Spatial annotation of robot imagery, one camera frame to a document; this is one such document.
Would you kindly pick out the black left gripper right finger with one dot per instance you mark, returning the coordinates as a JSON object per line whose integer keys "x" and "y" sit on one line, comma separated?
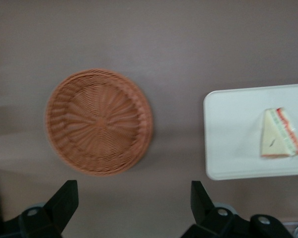
{"x": 208, "y": 220}

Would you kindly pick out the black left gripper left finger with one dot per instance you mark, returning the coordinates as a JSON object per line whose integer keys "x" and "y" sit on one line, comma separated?
{"x": 52, "y": 215}

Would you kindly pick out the triangular sandwich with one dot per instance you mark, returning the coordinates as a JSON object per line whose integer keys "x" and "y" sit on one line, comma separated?
{"x": 273, "y": 138}

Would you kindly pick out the beige rectangular tray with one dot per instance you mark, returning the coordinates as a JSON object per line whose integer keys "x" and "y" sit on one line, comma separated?
{"x": 233, "y": 138}

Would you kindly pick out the round brown wicker basket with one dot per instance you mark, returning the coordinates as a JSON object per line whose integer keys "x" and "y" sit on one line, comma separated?
{"x": 99, "y": 122}

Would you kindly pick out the clear acrylic bottle rack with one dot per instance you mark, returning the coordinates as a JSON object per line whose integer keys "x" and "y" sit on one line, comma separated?
{"x": 289, "y": 226}

